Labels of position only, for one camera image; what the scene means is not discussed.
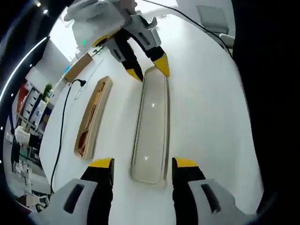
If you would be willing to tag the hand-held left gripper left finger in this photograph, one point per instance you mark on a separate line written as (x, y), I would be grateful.
(98, 187)

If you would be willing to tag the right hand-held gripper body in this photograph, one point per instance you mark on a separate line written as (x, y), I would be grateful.
(98, 21)

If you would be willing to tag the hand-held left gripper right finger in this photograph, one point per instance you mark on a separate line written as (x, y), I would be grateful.
(185, 187)

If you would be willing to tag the dark wooden spoon utensil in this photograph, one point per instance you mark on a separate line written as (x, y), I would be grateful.
(83, 143)

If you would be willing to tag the beige cutlery case base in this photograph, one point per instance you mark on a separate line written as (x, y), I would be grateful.
(100, 112)

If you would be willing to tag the beige cutlery case lid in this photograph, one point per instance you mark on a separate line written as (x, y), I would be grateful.
(152, 122)

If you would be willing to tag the brown cardboard box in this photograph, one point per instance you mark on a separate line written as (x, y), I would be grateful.
(78, 66)

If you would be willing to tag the small blue object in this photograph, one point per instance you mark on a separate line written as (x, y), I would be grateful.
(66, 69)

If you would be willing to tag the white grey office chair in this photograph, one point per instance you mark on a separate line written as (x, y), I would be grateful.
(212, 18)

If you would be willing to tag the small green plant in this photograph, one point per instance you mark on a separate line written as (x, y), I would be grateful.
(48, 90)

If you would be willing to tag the shelf with white bins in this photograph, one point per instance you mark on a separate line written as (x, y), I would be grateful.
(35, 110)

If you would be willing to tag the person's black clothing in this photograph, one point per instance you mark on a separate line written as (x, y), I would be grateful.
(269, 117)

